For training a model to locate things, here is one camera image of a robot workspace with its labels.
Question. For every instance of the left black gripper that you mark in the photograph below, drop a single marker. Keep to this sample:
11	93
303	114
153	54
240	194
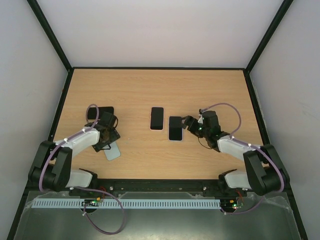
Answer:
114	135

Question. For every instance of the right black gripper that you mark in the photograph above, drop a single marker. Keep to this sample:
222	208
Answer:
191	122

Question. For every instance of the light blue smartphone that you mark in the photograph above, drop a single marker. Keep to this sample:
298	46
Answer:
112	151

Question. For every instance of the lilac magsafe phone case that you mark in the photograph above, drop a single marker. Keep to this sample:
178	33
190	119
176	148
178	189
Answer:
182	135

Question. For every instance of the black phone case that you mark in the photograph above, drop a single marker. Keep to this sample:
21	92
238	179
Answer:
91	112

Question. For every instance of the pink phone case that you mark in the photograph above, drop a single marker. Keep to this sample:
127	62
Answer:
164	118

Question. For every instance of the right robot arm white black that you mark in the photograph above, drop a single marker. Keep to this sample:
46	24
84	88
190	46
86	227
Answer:
264	170

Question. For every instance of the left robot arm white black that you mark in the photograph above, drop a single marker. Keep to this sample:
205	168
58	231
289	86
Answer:
52	165

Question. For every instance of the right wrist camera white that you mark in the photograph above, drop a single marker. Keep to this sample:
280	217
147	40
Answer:
200	119

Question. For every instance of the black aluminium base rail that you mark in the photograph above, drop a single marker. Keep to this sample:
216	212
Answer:
216	188

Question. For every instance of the white slotted cable duct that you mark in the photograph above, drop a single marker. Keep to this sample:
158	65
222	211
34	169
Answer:
60	203

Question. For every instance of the black enclosure frame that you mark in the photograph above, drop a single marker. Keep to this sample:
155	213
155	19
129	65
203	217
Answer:
281	12

